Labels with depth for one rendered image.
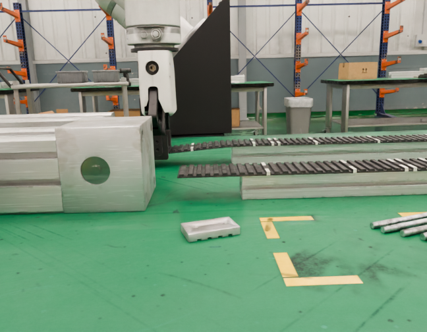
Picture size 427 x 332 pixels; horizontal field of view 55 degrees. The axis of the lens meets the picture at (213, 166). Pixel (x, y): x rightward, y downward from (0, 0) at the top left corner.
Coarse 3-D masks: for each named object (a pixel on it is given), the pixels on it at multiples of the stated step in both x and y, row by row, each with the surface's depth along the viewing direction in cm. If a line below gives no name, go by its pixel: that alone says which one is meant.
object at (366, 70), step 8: (344, 64) 549; (352, 64) 537; (360, 64) 539; (368, 64) 540; (376, 64) 542; (344, 72) 550; (352, 72) 540; (360, 72) 541; (368, 72) 542; (376, 72) 544; (48, 112) 551; (64, 112) 555; (120, 112) 531; (128, 112) 532; (136, 112) 533; (232, 112) 536; (232, 120) 538
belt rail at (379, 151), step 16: (336, 144) 67; (352, 144) 67; (368, 144) 67; (384, 144) 67; (400, 144) 67; (416, 144) 67; (240, 160) 67; (256, 160) 67; (272, 160) 67; (288, 160) 67; (304, 160) 67; (320, 160) 67; (336, 160) 67; (352, 160) 67; (368, 160) 67
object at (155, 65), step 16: (144, 48) 61; (160, 48) 61; (176, 48) 63; (144, 64) 61; (160, 64) 61; (144, 80) 61; (160, 80) 61; (144, 96) 61; (160, 96) 61; (144, 112) 62; (160, 112) 65
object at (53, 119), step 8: (104, 112) 71; (112, 112) 71; (0, 120) 62; (8, 120) 62; (16, 120) 62; (24, 120) 62; (32, 120) 62; (40, 120) 62; (48, 120) 62; (56, 120) 62; (64, 120) 62; (72, 120) 62
